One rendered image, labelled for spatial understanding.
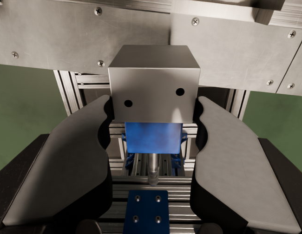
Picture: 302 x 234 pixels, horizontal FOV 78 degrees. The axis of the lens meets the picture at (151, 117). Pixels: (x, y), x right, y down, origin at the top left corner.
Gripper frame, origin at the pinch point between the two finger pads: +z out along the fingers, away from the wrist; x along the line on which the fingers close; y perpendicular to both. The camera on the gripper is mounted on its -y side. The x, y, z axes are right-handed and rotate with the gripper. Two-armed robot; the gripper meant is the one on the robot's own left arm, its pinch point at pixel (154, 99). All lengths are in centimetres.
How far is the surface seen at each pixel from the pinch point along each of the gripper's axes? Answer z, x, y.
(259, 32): 8.4, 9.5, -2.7
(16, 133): 89, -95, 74
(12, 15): 8.6, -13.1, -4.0
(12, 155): 89, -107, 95
